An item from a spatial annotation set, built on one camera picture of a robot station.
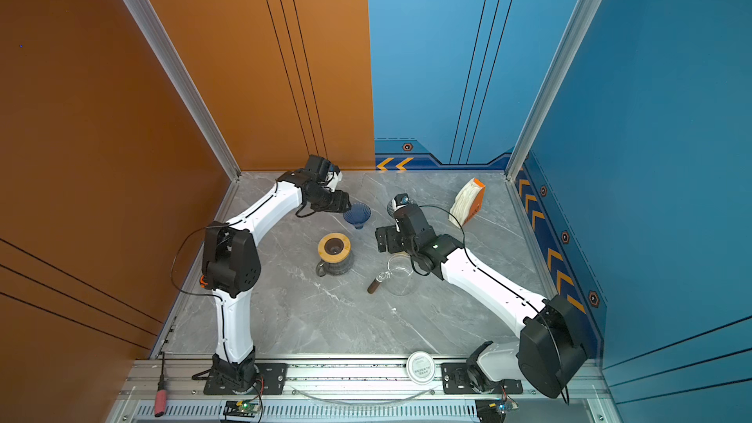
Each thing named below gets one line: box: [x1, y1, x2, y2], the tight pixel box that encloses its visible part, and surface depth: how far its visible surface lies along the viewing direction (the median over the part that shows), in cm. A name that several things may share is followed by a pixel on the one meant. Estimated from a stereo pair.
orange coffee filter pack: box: [449, 177, 486, 229], surface depth 103 cm
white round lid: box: [406, 350, 436, 386], surface depth 71 cm
